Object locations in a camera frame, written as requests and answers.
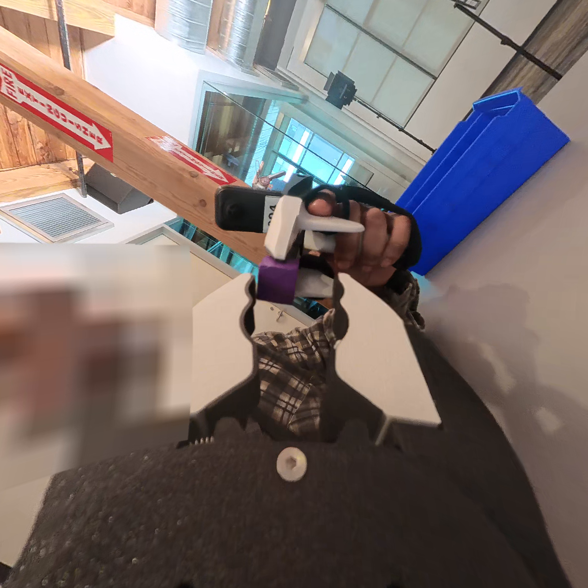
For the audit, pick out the person's left hand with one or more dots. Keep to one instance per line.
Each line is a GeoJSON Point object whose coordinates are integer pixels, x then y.
{"type": "Point", "coordinates": [376, 243]}

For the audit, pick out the red arrow sign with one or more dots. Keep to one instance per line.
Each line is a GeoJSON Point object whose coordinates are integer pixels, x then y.
{"type": "Point", "coordinates": [193, 160]}
{"type": "Point", "coordinates": [55, 115]}

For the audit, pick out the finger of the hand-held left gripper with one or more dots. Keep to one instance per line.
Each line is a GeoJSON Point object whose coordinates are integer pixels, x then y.
{"type": "Point", "coordinates": [314, 282]}
{"type": "Point", "coordinates": [282, 229]}

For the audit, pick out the black ceiling pole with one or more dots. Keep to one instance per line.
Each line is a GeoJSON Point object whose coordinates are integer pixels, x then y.
{"type": "Point", "coordinates": [514, 46]}

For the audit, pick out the blue plastic bin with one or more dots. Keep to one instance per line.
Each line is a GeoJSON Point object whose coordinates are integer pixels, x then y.
{"type": "Point", "coordinates": [482, 183]}

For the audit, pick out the person's left forearm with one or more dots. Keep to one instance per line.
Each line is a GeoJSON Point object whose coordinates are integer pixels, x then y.
{"type": "Point", "coordinates": [294, 376]}

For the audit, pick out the purple cube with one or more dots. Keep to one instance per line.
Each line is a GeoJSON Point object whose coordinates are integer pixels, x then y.
{"type": "Point", "coordinates": [275, 285]}

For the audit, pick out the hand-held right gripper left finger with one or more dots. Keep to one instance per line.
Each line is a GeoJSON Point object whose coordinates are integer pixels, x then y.
{"type": "Point", "coordinates": [216, 349]}

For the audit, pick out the white vent grille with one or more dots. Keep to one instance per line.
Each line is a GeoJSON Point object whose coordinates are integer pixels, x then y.
{"type": "Point", "coordinates": [55, 218]}

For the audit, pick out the silver ventilation duct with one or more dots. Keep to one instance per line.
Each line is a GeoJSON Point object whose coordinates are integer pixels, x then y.
{"type": "Point", "coordinates": [239, 32]}
{"type": "Point", "coordinates": [183, 23]}

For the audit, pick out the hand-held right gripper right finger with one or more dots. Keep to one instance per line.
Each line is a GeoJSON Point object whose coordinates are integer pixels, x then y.
{"type": "Point", "coordinates": [381, 363]}

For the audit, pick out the black ceiling speaker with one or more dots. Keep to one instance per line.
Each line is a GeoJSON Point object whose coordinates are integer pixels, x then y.
{"type": "Point", "coordinates": [115, 193]}

